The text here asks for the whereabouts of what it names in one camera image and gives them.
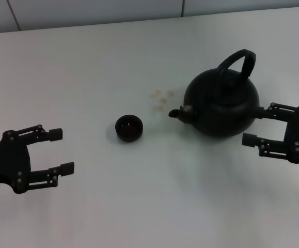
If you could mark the black round teapot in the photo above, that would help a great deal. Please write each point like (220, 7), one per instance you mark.
(221, 116)

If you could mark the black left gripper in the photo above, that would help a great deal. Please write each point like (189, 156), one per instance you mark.
(7, 162)

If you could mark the spilled tea drops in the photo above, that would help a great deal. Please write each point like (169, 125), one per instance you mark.
(162, 100)

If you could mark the small dark teacup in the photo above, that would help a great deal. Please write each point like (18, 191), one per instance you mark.
(129, 134)

